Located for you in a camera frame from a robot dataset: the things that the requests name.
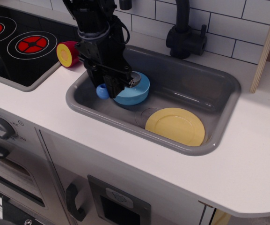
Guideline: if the toy oven door window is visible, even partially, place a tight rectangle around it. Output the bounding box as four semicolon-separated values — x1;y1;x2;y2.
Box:
0;158;44;207

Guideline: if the red yellow toy fruit half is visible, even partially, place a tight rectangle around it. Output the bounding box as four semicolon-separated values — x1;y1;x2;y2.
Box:
56;41;79;68

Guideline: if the wooden side post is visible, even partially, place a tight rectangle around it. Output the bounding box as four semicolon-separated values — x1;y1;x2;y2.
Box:
249;28;270;93

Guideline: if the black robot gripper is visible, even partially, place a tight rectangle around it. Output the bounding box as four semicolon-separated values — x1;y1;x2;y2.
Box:
75;35;132;98

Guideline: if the black toy stovetop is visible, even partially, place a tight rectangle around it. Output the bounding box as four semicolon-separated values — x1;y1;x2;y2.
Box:
0;5;80;92

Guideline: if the blue plastic bowl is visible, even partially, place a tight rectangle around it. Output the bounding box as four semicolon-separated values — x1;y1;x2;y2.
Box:
114;71;150;105

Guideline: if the grey toy sink basin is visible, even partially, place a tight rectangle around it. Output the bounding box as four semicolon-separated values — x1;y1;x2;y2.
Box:
66;45;241;156

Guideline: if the yellow plastic plate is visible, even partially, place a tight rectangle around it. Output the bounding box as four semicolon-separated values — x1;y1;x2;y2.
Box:
145;108;205;147

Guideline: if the grey oven knob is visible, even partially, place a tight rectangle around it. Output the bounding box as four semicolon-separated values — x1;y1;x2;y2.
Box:
0;118;15;140

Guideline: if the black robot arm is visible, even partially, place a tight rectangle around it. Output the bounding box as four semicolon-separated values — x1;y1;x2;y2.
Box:
64;0;135;98

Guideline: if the dark grey toy faucet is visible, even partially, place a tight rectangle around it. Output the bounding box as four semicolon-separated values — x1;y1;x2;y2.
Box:
166;0;207;59

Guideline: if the dark grey cabinet handle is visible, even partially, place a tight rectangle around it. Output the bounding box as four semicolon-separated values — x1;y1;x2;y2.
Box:
66;183;86;222

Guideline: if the grey dispenser panel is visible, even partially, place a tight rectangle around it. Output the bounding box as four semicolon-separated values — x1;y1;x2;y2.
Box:
88;175;151;225

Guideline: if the blue handled grey spoon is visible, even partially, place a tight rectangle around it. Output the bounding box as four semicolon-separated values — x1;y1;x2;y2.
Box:
96;71;141;99

